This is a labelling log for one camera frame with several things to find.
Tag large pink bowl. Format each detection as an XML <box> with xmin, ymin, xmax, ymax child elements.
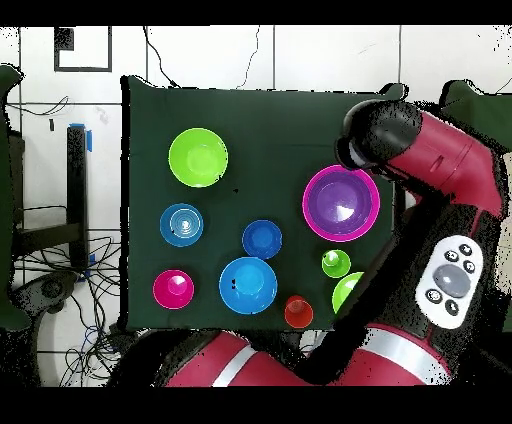
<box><xmin>301</xmin><ymin>164</ymin><xmax>381</xmax><ymax>243</ymax></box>

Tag purple bowl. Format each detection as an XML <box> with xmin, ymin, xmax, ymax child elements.
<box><xmin>307</xmin><ymin>170</ymin><xmax>375</xmax><ymax>237</ymax></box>

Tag green bowl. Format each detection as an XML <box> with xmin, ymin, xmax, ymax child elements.
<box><xmin>168</xmin><ymin>127</ymin><xmax>229</xmax><ymax>188</ymax></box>
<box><xmin>331</xmin><ymin>271</ymin><xmax>365</xmax><ymax>315</ymax></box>

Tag small dark blue bowl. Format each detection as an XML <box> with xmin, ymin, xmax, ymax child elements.
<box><xmin>241</xmin><ymin>219</ymin><xmax>284</xmax><ymax>261</ymax></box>

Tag large blue bowl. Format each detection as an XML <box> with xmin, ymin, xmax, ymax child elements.
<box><xmin>218</xmin><ymin>256</ymin><xmax>279</xmax><ymax>316</ymax></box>

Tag light blue straight-sided bowl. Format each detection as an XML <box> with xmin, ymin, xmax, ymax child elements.
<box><xmin>159</xmin><ymin>202</ymin><xmax>205</xmax><ymax>248</ymax></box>

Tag dark green table cloth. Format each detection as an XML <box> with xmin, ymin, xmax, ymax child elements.
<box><xmin>120</xmin><ymin>75</ymin><xmax>409</xmax><ymax>335</ymax></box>

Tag green cup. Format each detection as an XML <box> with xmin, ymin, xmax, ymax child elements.
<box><xmin>321</xmin><ymin>249</ymin><xmax>352</xmax><ymax>279</ymax></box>

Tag orange cup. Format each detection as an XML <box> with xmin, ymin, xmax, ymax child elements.
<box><xmin>284</xmin><ymin>294</ymin><xmax>315</xmax><ymax>330</ymax></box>

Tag small pink bowl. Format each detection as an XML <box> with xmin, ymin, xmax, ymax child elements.
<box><xmin>152</xmin><ymin>268</ymin><xmax>196</xmax><ymax>310</ymax></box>

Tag green-clothed side table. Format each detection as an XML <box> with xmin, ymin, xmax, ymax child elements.
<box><xmin>439</xmin><ymin>79</ymin><xmax>512</xmax><ymax>333</ymax></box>
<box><xmin>0</xmin><ymin>63</ymin><xmax>31</xmax><ymax>333</ymax></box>

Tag white boxes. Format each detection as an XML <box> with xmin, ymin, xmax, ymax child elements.
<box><xmin>495</xmin><ymin>151</ymin><xmax>512</xmax><ymax>301</ymax></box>

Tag thin black floor cable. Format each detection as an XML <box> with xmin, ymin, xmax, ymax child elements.
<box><xmin>235</xmin><ymin>26</ymin><xmax>261</xmax><ymax>90</ymax></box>
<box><xmin>142</xmin><ymin>26</ymin><xmax>179</xmax><ymax>87</ymax></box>

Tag bundle of floor cables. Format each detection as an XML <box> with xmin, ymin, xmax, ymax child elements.
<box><xmin>15</xmin><ymin>235</ymin><xmax>133</xmax><ymax>387</ymax></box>

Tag black post with blue tape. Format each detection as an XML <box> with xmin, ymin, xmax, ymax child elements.
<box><xmin>13</xmin><ymin>123</ymin><xmax>94</xmax><ymax>273</ymax></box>

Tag black square floor frame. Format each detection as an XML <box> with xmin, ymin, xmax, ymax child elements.
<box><xmin>53</xmin><ymin>26</ymin><xmax>113</xmax><ymax>73</ymax></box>

